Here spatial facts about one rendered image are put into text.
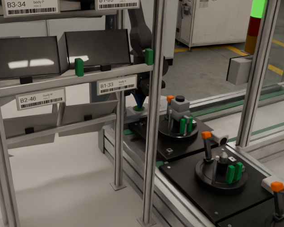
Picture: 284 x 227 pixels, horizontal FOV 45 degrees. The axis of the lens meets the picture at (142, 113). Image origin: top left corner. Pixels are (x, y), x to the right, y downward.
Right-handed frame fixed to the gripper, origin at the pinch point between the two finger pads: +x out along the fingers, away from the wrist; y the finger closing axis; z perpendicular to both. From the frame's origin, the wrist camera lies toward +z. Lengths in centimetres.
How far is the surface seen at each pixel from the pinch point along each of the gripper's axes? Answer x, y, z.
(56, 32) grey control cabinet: 43, 53, -272
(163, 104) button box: 4.1, 10.7, 0.4
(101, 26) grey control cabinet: 39, 103, -265
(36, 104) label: -27, -47, 43
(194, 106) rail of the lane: 4.2, 20.4, 7.3
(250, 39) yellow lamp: -29.3, 15.0, 33.9
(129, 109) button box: 4.2, -3.5, -2.0
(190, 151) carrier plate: 3.5, -1.0, 32.7
